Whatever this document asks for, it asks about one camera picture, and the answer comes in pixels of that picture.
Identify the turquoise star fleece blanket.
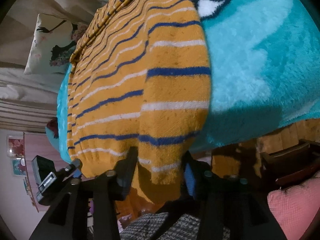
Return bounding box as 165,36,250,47
56,0,320,164

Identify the orange striped knit sweater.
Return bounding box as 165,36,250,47
67,0,211,203

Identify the wooden bed frame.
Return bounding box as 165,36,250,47
195,118,320,188

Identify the pink dotted cushion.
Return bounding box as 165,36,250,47
267,176,319,239

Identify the white floral bird pillow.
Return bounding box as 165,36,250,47
24,14,88,75

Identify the beige curtain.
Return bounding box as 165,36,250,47
1,0,108,132

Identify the checkered grey garment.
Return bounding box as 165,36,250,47
120,212,231,239

